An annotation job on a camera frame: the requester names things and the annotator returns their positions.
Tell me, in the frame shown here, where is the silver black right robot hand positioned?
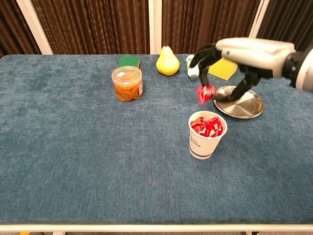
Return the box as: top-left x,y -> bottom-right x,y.
189,37 -> 296,103

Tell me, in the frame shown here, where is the red candy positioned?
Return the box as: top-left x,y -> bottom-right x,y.
190,117 -> 205,127
211,123 -> 224,137
193,125 -> 211,137
205,116 -> 221,128
196,85 -> 218,105

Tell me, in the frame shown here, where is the silver metal plate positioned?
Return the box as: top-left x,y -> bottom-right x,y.
212,85 -> 266,119

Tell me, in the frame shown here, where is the white paper cup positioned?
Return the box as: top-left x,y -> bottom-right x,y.
188,110 -> 228,160

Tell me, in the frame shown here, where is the yellow foam cube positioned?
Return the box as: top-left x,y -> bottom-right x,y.
208,57 -> 239,81

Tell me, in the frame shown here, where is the brown pleated screen panel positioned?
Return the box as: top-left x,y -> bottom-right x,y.
31,0 -> 150,55
256,0 -> 313,53
161,0 -> 261,55
0,0 -> 42,58

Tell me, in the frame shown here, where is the small white bottle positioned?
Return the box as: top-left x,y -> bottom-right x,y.
186,54 -> 201,82

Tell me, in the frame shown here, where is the yellow pear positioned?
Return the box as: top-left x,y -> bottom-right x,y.
156,44 -> 180,76

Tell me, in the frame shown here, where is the green yellow sponge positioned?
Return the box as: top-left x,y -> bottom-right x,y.
117,56 -> 141,69

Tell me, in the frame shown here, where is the clear jar of rubber bands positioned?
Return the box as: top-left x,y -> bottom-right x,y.
111,66 -> 144,102

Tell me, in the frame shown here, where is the blue fabric table cover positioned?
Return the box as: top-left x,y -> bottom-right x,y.
0,53 -> 313,225

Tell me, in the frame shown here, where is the white screen frame post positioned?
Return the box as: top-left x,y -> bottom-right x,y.
248,0 -> 271,39
16,0 -> 54,55
148,0 -> 163,55

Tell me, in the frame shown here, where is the white table frame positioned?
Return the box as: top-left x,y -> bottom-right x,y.
0,223 -> 313,235

